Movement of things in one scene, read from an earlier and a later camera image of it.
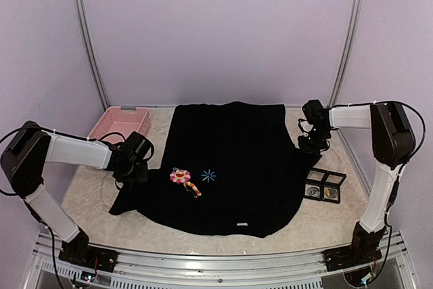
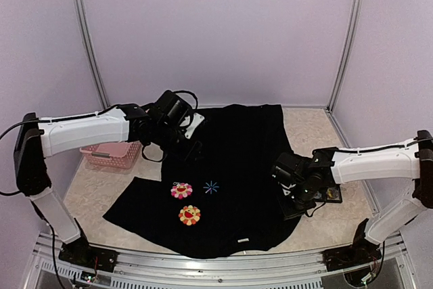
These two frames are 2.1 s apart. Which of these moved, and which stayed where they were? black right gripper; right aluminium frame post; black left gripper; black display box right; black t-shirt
Moved: black right gripper; black left gripper; black t-shirt
Stayed: right aluminium frame post; black display box right
